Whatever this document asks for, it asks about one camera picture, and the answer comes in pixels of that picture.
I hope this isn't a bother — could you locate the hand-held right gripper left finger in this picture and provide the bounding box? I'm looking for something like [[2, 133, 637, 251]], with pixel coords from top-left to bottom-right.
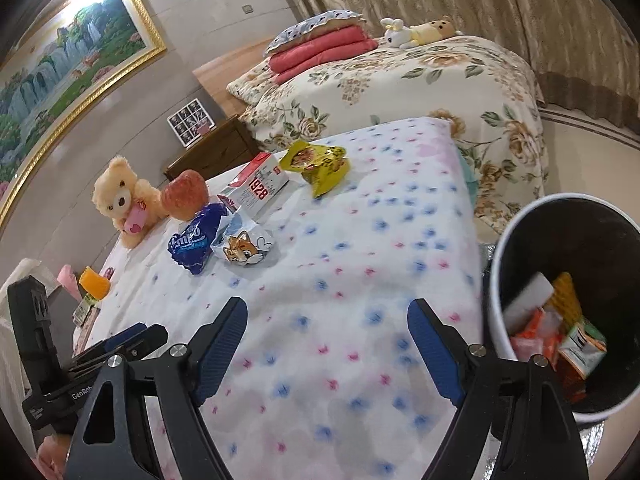
[[65, 296, 249, 480]]

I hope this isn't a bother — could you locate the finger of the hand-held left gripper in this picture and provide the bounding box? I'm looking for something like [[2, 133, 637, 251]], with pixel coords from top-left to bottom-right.
[[75, 323, 148, 363], [80, 324, 168, 373]]

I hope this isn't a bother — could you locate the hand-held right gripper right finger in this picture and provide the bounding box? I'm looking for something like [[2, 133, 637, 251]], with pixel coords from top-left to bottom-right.
[[407, 298, 591, 480]]

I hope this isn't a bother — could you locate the orange snack wrapper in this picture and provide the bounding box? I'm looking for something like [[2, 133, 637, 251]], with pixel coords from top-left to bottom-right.
[[510, 307, 561, 361]]

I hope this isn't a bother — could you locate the white foam net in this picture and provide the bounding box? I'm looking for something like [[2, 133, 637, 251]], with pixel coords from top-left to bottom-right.
[[502, 271, 555, 336]]

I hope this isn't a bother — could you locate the large yellow foam net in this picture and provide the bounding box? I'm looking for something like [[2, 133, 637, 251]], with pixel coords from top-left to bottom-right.
[[545, 272, 585, 333]]

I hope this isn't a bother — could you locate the green juice carton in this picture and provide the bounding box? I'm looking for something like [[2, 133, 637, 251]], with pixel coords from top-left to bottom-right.
[[555, 317, 608, 401]]

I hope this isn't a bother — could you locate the black white-rimmed trash bin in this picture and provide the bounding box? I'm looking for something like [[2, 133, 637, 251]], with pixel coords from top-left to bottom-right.
[[482, 192, 640, 423]]

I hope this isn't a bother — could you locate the person's left hand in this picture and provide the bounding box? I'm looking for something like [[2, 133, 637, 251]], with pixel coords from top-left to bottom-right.
[[37, 435, 71, 480]]

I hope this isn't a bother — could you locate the green packet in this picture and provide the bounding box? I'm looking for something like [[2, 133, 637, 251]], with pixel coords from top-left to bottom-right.
[[72, 295, 98, 326]]

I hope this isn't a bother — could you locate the orange juice cup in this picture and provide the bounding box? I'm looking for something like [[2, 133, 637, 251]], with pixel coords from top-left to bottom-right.
[[79, 266, 112, 302]]

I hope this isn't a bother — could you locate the plain pink cloth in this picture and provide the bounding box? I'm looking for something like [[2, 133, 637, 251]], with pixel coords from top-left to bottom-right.
[[56, 265, 82, 301]]

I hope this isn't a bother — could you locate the fox print packet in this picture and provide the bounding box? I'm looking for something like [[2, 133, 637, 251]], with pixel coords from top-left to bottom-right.
[[212, 210, 280, 266]]

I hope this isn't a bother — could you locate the blue cookie packet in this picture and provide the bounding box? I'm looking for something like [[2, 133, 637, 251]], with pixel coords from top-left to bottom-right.
[[168, 203, 232, 276]]

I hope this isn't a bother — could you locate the white flower-dotted bed sheet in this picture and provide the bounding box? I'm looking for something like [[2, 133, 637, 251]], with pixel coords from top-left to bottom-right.
[[75, 117, 493, 480]]

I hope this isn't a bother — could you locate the cream teddy bear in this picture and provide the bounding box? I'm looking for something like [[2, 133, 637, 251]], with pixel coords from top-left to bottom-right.
[[92, 156, 168, 250]]

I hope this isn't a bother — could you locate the red apple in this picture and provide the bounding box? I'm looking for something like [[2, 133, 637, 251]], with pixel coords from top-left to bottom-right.
[[160, 170, 210, 221]]

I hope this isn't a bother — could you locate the red white carton box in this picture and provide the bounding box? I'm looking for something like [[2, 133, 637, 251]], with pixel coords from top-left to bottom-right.
[[217, 152, 290, 218]]

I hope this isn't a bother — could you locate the silver foil sheet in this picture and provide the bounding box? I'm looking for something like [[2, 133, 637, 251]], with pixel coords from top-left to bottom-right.
[[480, 420, 608, 480]]

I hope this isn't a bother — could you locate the wooden nightstand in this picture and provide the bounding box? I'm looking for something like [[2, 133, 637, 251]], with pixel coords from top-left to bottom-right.
[[164, 115, 261, 183]]

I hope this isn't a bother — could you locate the yellow snack bag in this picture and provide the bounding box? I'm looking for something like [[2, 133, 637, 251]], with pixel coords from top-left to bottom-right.
[[279, 140, 349, 198]]

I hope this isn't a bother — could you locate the gold-framed landscape painting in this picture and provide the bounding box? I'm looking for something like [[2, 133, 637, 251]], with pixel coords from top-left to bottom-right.
[[0, 0, 168, 213]]

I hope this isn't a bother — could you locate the bed with floral cover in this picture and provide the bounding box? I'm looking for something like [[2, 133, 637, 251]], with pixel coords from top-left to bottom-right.
[[240, 35, 551, 233]]

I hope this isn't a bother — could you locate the floral pillow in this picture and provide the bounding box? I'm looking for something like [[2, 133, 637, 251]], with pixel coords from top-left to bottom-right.
[[226, 57, 281, 106]]

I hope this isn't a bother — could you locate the wooden headboard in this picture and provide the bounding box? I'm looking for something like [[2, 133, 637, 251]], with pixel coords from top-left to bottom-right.
[[192, 40, 273, 111]]

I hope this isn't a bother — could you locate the folded red blanket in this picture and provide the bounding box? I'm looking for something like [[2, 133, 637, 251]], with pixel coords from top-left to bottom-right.
[[268, 25, 378, 85]]

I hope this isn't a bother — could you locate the yellow bear plush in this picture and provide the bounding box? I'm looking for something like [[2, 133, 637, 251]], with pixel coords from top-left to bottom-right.
[[407, 17, 463, 45]]

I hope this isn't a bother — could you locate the blue flowered white pillow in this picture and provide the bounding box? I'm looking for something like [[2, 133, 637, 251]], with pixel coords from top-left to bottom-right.
[[265, 10, 366, 53]]

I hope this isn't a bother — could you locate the beige patterned curtain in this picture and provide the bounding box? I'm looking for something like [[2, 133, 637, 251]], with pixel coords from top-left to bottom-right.
[[270, 0, 640, 133]]

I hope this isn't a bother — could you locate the photo collage frame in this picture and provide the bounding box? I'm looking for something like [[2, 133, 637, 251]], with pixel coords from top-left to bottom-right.
[[167, 101, 216, 148]]

